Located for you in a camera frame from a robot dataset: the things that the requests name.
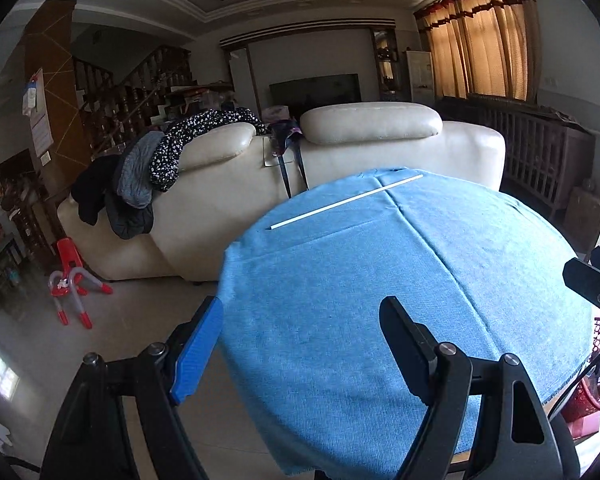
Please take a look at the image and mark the blue tablecloth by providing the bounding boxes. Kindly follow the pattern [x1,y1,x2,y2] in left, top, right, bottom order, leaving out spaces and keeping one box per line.
[218,169,593,479]

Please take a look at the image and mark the orange curtains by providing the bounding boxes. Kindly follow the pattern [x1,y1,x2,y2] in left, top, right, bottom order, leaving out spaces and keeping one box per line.
[414,0,542,102]

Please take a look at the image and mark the red toy scooter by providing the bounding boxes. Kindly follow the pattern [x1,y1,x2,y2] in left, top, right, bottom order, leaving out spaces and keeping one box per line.
[47,237,114,330]

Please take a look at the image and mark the wooden staircase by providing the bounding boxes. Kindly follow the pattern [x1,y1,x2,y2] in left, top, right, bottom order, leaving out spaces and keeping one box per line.
[73,44,194,158]

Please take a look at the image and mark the red mesh basket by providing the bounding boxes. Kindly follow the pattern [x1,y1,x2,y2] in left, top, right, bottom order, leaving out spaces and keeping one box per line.
[560,316,600,422]

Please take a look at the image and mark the polka dot garment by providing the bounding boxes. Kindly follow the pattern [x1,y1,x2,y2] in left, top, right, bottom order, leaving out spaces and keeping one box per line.
[148,107,266,192]

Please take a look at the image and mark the cream leather sofa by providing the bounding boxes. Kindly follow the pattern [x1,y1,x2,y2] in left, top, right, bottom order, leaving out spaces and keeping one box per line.
[57,102,506,282]

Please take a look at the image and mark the blue strap on sofa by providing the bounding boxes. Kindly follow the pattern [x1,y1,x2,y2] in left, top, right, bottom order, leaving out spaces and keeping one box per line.
[270,119,311,198]

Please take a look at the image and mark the wooden crib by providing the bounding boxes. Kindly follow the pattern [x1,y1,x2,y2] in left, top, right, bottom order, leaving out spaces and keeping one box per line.
[437,94,596,217]

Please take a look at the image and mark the black television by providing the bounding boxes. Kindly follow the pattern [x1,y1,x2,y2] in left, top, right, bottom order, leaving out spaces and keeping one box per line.
[270,74,362,119]

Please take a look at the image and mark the grey dark clothes pile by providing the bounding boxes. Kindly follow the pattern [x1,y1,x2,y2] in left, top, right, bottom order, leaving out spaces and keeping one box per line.
[71,130,163,240]

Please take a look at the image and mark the white cabinet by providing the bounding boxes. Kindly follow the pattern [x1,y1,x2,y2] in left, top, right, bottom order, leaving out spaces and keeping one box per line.
[405,50,436,107]

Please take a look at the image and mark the white stick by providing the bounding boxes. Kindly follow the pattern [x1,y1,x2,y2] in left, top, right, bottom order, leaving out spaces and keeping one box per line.
[268,174,424,231]

